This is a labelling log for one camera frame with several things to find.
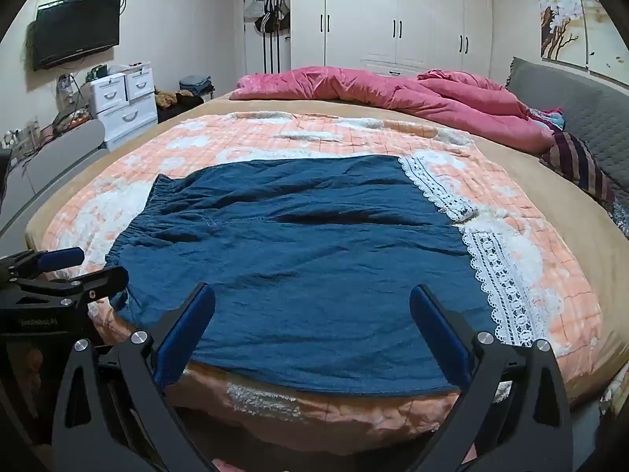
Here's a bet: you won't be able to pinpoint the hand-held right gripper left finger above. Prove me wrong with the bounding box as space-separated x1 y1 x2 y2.
51 282 217 472

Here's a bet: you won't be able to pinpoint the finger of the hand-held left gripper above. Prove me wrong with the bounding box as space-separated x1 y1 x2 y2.
0 248 85 282
9 265 130 306

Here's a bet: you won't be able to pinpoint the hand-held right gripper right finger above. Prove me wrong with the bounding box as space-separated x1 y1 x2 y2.
409 284 573 472

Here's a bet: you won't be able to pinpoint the blue pants with lace trim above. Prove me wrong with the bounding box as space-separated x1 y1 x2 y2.
105 154 554 396

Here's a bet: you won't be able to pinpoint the large white drawer cabinet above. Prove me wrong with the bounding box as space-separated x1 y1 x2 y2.
96 93 159 152

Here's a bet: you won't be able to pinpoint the small white drawer box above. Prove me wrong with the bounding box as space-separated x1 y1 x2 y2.
90 73 130 115
125 65 157 102

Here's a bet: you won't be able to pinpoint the brown plush toy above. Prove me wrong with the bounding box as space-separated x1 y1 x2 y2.
154 86 196 110

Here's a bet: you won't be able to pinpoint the stack of folded clothes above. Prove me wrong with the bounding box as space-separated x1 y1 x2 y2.
179 76 215 97

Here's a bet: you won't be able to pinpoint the floral patterned cloth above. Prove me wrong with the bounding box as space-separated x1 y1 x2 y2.
609 201 629 238

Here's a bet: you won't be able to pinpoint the peach printed fleece blanket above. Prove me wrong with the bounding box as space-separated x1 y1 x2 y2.
42 111 604 430

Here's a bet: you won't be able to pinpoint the striped dark cloth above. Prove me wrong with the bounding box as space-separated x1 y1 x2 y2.
539 131 616 207

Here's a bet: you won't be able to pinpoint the small colourful cloth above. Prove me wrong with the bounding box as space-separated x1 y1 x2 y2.
528 107 567 132

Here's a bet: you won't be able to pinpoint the pink duvet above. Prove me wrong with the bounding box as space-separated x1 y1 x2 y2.
229 66 557 154

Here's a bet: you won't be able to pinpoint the white door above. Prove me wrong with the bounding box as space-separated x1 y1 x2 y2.
243 0 292 80

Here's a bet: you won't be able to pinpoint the grey quilted mattress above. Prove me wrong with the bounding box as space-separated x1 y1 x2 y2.
505 56 629 210

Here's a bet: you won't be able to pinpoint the black hanging bag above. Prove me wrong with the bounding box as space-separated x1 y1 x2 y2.
254 0 292 36

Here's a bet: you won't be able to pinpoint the white wardrobe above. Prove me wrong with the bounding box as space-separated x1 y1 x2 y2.
290 0 494 80

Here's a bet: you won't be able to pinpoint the clutter of cables and electronics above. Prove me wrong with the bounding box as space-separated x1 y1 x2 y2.
4 73 95 158

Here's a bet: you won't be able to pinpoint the black wall television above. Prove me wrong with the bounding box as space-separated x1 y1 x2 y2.
30 0 121 72

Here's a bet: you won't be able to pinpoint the floral wall mural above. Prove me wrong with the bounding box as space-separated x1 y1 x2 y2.
533 0 629 78

